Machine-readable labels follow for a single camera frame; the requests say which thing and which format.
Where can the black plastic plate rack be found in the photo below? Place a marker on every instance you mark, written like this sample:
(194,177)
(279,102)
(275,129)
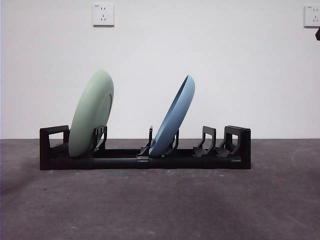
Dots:
(187,162)

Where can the pale green round plate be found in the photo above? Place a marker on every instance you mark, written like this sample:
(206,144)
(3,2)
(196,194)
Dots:
(90,115)

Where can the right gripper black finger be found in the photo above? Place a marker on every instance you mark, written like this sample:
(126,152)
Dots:
(317,33)

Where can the white wall socket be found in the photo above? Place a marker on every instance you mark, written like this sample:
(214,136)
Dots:
(312,16)
(103,15)

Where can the light blue round plate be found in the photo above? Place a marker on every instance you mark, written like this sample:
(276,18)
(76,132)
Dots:
(172,120)

